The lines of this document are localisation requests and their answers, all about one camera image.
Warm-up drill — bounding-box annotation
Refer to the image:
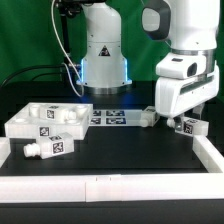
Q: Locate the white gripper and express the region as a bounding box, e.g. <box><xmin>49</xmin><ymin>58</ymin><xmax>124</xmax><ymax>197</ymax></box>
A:
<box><xmin>155</xmin><ymin>54</ymin><xmax>219</xmax><ymax>130</ymax></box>

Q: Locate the white square tabletop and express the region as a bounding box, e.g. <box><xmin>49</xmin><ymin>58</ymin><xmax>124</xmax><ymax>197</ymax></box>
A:
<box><xmin>4</xmin><ymin>103</ymin><xmax>93</xmax><ymax>140</ymax></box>

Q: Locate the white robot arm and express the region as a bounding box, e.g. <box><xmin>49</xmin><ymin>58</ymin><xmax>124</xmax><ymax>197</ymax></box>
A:
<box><xmin>80</xmin><ymin>0</ymin><xmax>220</xmax><ymax>118</ymax></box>

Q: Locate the AprilTag sheet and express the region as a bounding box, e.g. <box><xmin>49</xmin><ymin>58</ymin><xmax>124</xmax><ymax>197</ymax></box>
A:
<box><xmin>90</xmin><ymin>109</ymin><xmax>141</xmax><ymax>126</ymax></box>

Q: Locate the white cable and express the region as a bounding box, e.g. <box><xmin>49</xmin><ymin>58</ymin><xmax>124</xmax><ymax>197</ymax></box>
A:
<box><xmin>50</xmin><ymin>0</ymin><xmax>85</xmax><ymax>98</ymax></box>

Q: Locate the white U-shaped fence wall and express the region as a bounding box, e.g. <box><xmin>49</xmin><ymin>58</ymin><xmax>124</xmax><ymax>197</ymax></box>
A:
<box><xmin>0</xmin><ymin>135</ymin><xmax>224</xmax><ymax>203</ymax></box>

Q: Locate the black cable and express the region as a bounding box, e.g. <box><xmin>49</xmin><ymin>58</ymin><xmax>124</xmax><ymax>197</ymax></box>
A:
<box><xmin>0</xmin><ymin>64</ymin><xmax>81</xmax><ymax>88</ymax></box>

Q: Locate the black camera stand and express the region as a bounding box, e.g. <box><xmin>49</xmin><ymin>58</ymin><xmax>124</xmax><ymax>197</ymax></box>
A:
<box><xmin>51</xmin><ymin>0</ymin><xmax>82</xmax><ymax>75</ymax></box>

